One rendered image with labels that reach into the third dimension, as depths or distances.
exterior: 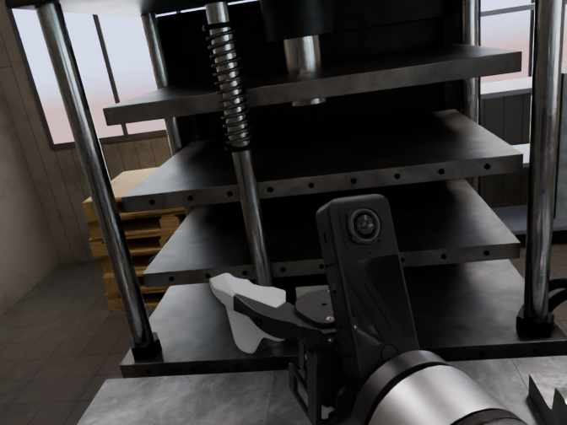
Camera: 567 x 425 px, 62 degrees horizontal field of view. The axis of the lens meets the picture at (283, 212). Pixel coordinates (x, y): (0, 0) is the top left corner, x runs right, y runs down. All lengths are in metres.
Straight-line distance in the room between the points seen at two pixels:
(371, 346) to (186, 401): 1.09
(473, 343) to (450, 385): 1.20
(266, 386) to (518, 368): 0.64
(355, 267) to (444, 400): 0.09
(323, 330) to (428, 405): 0.09
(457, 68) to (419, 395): 1.11
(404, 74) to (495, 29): 2.71
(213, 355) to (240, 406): 0.27
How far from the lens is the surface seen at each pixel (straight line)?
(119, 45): 4.07
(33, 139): 4.56
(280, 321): 0.34
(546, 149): 1.31
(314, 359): 0.34
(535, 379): 1.26
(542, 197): 1.35
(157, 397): 1.41
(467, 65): 1.32
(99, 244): 3.50
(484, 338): 1.50
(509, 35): 4.00
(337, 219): 0.30
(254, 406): 1.29
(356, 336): 0.30
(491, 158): 1.35
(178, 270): 1.49
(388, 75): 1.29
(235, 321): 0.41
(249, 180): 1.27
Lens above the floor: 1.65
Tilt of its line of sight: 20 degrees down
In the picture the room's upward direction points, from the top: 9 degrees counter-clockwise
